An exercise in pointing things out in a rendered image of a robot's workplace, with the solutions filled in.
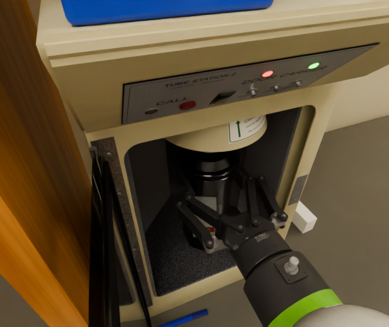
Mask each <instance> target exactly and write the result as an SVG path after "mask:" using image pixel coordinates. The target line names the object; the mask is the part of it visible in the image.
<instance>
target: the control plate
mask: <svg viewBox="0 0 389 327"><path fill-rule="evenodd" d="M379 44H380V43H374V44H369V45H361V46H357V47H349V48H345V49H337V50H332V51H325V52H321V53H313V54H305V55H300V56H293V57H288V58H280V59H276V60H268V61H264V62H256V63H251V64H244V65H239V66H231V67H224V68H220V69H212V70H207V71H199V72H195V73H188V74H183V75H175V76H171V77H163V78H158V79H150V80H143V81H139V82H131V83H126V84H123V101H122V119H121V124H122V125H125V124H129V123H135V122H138V121H144V120H148V119H154V118H158V117H164V116H167V115H173V114H179V113H183V112H189V111H193V110H199V109H202V108H208V107H212V106H218V105H222V104H228V103H234V102H237V101H243V100H247V99H253V98H256V97H262V96H266V95H272V94H275V93H281V92H285V91H291V90H297V89H301V88H305V87H307V86H308V85H310V84H312V83H313V82H316V81H317V80H319V79H321V78H322V77H324V76H326V75H328V74H329V73H331V72H332V71H334V70H336V69H338V68H339V67H341V66H343V65H344V64H347V63H348V62H350V61H352V60H353V59H355V58H356V57H358V56H360V55H362V54H363V53H365V52H367V51H369V50H370V49H372V48H374V47H375V46H377V45H379ZM315 62H321V64H320V65H318V66H316V67H315V68H312V69H307V66H309V65H311V64H313V63H315ZM269 70H274V71H275V72H274V73H273V74H271V75H270V76H267V77H261V76H260V75H261V74H262V73H264V72H266V71H269ZM299 80H302V82H301V83H300V84H301V86H300V87H298V88H297V87H296V85H292V83H294V82H296V81H299ZM277 84H280V87H278V88H279V91H277V92H274V89H270V88H271V87H272V86H275V85H277ZM253 89H258V90H257V91H256V92H255V94H256V96H253V97H251V94H250V93H247V92H248V91H250V90H253ZM236 90H237V91H236ZM229 91H236V92H235V93H234V94H233V95H232V96H231V97H230V98H229V99H228V100H227V101H225V102H223V103H217V104H210V102H211V101H212V100H213V99H214V98H215V97H216V96H217V95H218V94H220V93H226V92H229ZM188 101H195V102H196V106H195V107H194V108H192V109H189V110H180V108H179V105H181V104H182V103H185V102H188ZM151 109H158V111H157V112H155V113H153V114H145V112H146V111H147V110H151Z"/></svg>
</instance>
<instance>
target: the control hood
mask: <svg viewBox="0 0 389 327"><path fill-rule="evenodd" d="M374 43H380V44H379V45H377V46H375V47H374V48H372V49H370V50H369V51H367V52H365V53H363V54H362V55H360V56H358V57H356V58H355V59H353V60H352V61H350V62H348V63H347V64H344V65H343V66H341V67H339V68H338V69H336V70H334V71H332V72H331V73H329V74H328V75H326V76H324V77H322V78H321V79H319V80H317V81H316V82H313V83H312V84H310V85H308V86H307V87H305V88H311V87H314V86H320V85H324V84H330V83H334V82H340V81H343V80H349V79H355V78H359V77H365V76H366V75H369V74H370V73H373V72H374V71H377V70H378V69H381V68H383V67H385V66H387V65H389V0H274V2H273V4H272V5H271V6H270V7H268V8H262V9H255V10H241V11H234V12H221V13H214V14H200V15H193V16H180V17H172V18H159V19H146V20H138V21H125V22H117V23H104V24H97V25H83V26H76V25H72V24H70V22H68V20H67V19H66V17H65V14H64V10H63V6H62V2H61V0H41V5H40V15H39V22H38V32H37V38H36V46H37V48H38V52H39V54H40V57H41V60H42V62H43V63H44V65H45V67H46V68H47V70H48V72H49V74H50V76H51V77H52V79H53V81H54V83H55V84H56V87H57V88H58V90H59V92H60V93H61V95H62V97H63V98H64V101H65V102H66V104H67V106H68V108H69V109H70V111H71V113H72V115H73V117H74V118H75V120H76V122H77V123H78V125H79V127H80V129H81V131H84V130H85V132H86V133H90V132H95V131H99V130H105V129H109V128H115V127H120V126H124V125H122V124H121V119H122V101H123V84H126V83H131V82H139V81H143V80H150V79H158V78H163V77H171V76H175V75H183V74H188V73H195V72H199V71H207V70H212V69H220V68H224V67H231V66H239V65H244V64H251V63H256V62H264V61H268V60H276V59H280V58H288V57H293V56H300V55H308V54H313V53H321V52H325V51H332V50H337V49H345V48H349V47H357V46H361V45H369V44H374ZM305 88H301V89H305ZM301 89H297V90H301ZM291 91H295V90H291ZM285 92H289V91H285ZM285 92H281V93H285ZM276 94H280V93H275V94H272V95H276ZM266 96H270V95H266ZM266 96H262V97H266ZM256 98H260V97H256ZM256 98H253V99H256ZM247 100H251V99H247ZM247 100H243V101H247ZM237 102H241V101H237ZM237 102H234V103H237ZM228 104H231V103H228ZM222 105H226V104H222ZM222 105H218V106H222ZM212 107H216V106H212ZM212 107H208V108H212ZM203 109H206V108H202V109H199V110H203ZM194 111H197V110H193V111H189V112H194ZM184 113H187V112H183V113H179V114H184ZM173 115H178V114H173ZM169 116H172V115H167V116H164V117H169ZM159 118H162V117H158V118H154V119H159ZM149 120H153V119H148V120H144V121H149ZM144 121H138V122H135V123H140V122H144ZM130 124H134V123H129V124H125V125H130Z"/></svg>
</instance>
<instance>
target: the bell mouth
mask: <svg viewBox="0 0 389 327"><path fill-rule="evenodd" d="M266 128H267V120H266V115H261V116H257V117H252V118H249V119H243V120H240V121H235V122H232V123H226V124H223V125H218V126H214V127H209V128H204V129H200V130H195V131H192V132H186V133H183V134H178V135H175V136H169V137H166V138H165V139H166V140H167V141H169V142H171V143H173V144H175V145H177V146H180V147H183V148H185V149H190V150H194V151H201V152H225V151H232V150H236V149H240V148H243V147H245V146H248V145H250V144H252V143H254V142H255V141H257V140H258V139H259V138H260V137H261V136H262V135H263V134H264V133H265V131H266Z"/></svg>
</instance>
